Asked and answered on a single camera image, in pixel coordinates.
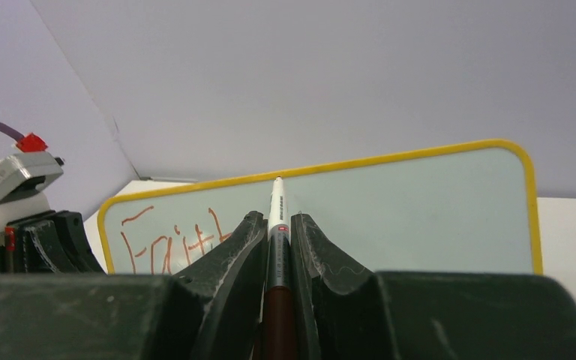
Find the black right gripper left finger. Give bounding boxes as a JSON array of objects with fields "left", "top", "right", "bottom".
[{"left": 0, "top": 211, "right": 267, "bottom": 359}]

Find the white whiteboard marker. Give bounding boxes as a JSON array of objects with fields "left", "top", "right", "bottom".
[{"left": 262, "top": 176, "right": 299, "bottom": 359}]

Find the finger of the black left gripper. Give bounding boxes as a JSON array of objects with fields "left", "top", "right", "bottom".
[{"left": 24, "top": 210, "right": 104, "bottom": 273}]

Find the yellow framed whiteboard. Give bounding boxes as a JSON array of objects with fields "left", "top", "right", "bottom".
[{"left": 97, "top": 139, "right": 543, "bottom": 275}]

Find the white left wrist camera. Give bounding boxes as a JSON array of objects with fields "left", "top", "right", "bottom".
[{"left": 0, "top": 133, "right": 65, "bottom": 233}]

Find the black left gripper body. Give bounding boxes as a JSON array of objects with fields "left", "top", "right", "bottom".
[{"left": 0, "top": 218, "right": 32, "bottom": 274}]

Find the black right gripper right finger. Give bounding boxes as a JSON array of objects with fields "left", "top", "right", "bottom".
[{"left": 291, "top": 214, "right": 576, "bottom": 359}]

